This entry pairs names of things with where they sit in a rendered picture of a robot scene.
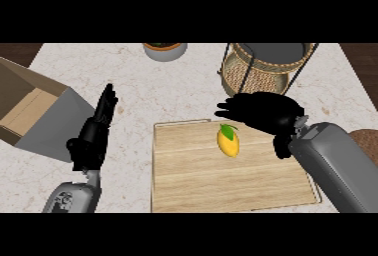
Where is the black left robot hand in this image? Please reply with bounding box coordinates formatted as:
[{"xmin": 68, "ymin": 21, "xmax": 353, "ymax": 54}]
[{"xmin": 65, "ymin": 83, "xmax": 120, "ymax": 173}]

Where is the open wooden grey drawer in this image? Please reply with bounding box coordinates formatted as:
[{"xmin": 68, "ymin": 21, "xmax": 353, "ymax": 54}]
[{"xmin": 0, "ymin": 56, "xmax": 97, "ymax": 164}]

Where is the yellow lemon with green leaf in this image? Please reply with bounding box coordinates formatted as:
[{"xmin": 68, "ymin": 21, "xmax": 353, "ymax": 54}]
[{"xmin": 216, "ymin": 123, "xmax": 241, "ymax": 159}]

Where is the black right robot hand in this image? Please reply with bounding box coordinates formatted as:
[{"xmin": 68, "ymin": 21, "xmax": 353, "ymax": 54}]
[{"xmin": 214, "ymin": 91, "xmax": 307, "ymax": 160}]

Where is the tiered wicker wire basket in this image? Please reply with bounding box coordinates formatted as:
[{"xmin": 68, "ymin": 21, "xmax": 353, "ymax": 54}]
[{"xmin": 217, "ymin": 42, "xmax": 320, "ymax": 99}]

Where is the grey plant pot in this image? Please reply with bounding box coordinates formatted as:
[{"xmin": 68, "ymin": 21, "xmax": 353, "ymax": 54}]
[{"xmin": 142, "ymin": 42, "xmax": 189, "ymax": 63}]

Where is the brown round woven object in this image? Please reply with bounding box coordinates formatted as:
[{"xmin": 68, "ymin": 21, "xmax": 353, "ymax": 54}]
[{"xmin": 347, "ymin": 129, "xmax": 378, "ymax": 168}]

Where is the pale wooden tray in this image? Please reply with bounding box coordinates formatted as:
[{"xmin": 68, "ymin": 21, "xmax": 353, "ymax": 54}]
[{"xmin": 149, "ymin": 118, "xmax": 323, "ymax": 214}]

